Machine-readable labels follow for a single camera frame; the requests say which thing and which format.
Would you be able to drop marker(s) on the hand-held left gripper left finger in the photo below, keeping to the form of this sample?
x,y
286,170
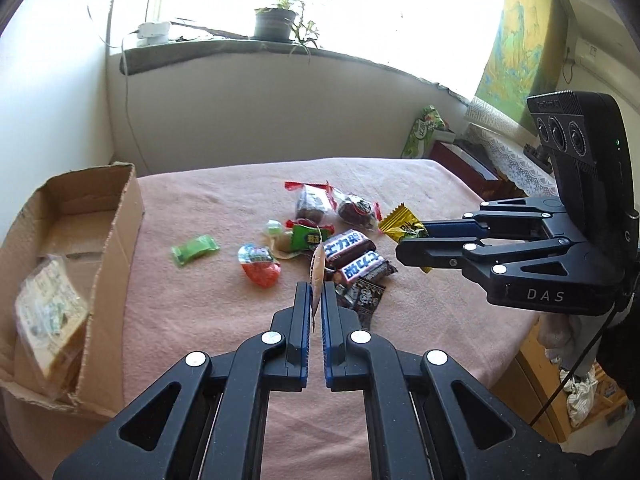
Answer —
x,y
302,322

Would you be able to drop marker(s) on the green snack bag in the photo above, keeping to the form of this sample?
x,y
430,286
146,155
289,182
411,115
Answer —
x,y
422,132

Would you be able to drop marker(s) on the yellow candy wrapper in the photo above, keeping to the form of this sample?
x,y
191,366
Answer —
x,y
400,225

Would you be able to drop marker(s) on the green snack packet red ends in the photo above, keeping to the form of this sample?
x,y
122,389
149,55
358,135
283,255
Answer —
x,y
305,237

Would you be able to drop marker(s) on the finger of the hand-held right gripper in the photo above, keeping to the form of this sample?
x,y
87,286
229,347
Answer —
x,y
425,255
450,228

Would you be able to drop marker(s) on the pink blanket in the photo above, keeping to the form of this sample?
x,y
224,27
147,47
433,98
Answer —
x,y
200,320

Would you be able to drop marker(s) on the black snack packet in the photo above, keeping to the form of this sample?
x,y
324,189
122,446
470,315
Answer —
x,y
365,297

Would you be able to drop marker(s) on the red-ended clear snack packet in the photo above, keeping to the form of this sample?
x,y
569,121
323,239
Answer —
x,y
312,202

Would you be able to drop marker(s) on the potted plant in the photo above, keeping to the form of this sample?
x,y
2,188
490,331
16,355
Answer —
x,y
272,22

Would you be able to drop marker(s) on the white device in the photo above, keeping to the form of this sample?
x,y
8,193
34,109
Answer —
x,y
152,32

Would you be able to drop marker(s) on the yellow green wall painting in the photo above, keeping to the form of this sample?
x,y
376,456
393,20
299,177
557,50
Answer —
x,y
520,50

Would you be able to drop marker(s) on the white lace cloth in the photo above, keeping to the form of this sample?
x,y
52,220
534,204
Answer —
x,y
505,155

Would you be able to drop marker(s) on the white cabinet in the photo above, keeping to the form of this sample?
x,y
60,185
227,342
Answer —
x,y
50,85

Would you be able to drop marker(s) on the small green white candy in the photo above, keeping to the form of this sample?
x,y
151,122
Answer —
x,y
275,227

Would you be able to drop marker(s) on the yellow wooden side cabinet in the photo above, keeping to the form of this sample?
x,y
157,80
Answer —
x,y
525,395

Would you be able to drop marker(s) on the red foil chocolate egg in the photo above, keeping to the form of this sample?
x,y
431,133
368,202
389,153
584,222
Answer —
x,y
260,270

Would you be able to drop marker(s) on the thin tan snack packet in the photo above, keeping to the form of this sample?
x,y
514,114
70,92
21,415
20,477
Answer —
x,y
316,270

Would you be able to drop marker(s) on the clear reddish cake packet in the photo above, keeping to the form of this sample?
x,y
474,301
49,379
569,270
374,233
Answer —
x,y
356,212

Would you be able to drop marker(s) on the clear cracker packet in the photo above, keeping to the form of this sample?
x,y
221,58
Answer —
x,y
45,310

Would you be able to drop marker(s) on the brown chocolate bar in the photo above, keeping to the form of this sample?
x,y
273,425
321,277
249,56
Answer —
x,y
360,267
345,247

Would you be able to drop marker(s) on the grey windowsill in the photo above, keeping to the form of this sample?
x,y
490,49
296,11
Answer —
x,y
210,50

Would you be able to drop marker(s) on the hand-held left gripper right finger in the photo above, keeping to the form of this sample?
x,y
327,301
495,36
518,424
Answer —
x,y
330,332

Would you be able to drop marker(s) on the green wrapped candy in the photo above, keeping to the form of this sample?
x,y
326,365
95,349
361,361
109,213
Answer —
x,y
195,249

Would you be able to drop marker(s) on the cardboard box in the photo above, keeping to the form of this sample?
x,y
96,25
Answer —
x,y
122,240

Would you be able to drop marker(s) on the reddish wooden box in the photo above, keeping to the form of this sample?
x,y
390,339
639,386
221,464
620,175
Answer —
x,y
460,157

